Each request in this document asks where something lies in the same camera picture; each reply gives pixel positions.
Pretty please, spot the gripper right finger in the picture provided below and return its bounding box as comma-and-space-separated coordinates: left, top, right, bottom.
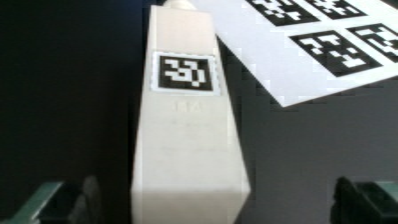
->
331, 177, 398, 224

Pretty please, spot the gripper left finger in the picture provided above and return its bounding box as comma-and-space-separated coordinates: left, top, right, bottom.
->
8, 176, 102, 224

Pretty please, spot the fiducial marker sheet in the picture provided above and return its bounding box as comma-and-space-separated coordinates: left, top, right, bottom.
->
193, 0, 398, 107

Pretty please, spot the white desk leg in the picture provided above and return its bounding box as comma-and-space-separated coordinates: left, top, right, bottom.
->
132, 0, 251, 224

